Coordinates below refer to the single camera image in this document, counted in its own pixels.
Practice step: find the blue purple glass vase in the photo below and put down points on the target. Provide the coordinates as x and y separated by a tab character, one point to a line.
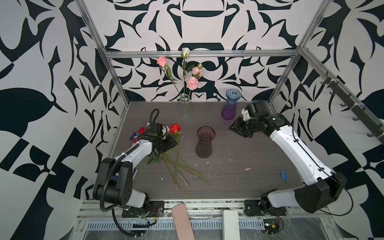
229	109

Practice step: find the clear glass vase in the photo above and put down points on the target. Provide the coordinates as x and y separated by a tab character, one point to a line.
186	110

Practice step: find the dark red glass vase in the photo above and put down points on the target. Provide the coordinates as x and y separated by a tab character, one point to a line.
204	146

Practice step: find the white flat paddle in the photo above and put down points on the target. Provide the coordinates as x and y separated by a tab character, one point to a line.
231	227

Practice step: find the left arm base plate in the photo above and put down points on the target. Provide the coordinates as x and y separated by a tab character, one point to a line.
149	210

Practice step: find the small circuit board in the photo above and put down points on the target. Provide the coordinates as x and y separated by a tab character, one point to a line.
273	226

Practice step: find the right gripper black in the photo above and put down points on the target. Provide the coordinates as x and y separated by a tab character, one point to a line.
237	127

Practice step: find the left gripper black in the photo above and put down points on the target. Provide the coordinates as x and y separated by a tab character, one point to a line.
170	143

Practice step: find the small blue object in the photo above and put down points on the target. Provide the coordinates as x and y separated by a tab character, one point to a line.
284	175

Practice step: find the wall hook rack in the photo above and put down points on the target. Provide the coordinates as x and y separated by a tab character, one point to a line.
361	111

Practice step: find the pink rose single stem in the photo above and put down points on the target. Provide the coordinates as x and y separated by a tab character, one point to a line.
163	65

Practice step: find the aluminium frame rail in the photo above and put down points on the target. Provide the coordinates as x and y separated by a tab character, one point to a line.
202	54

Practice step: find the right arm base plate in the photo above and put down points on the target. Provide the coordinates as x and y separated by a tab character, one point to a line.
262	207

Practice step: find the white rose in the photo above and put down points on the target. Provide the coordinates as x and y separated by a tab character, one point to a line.
185	54

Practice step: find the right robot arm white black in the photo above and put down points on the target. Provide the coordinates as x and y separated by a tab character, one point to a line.
322	185

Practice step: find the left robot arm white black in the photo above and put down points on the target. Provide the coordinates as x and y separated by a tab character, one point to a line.
114	184

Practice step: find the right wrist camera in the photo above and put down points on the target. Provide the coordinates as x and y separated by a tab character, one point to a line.
246	115

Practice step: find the dark red rose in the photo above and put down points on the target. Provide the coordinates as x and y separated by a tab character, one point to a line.
141	130

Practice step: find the pink flat paddle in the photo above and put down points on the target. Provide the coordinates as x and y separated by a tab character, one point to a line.
182	223

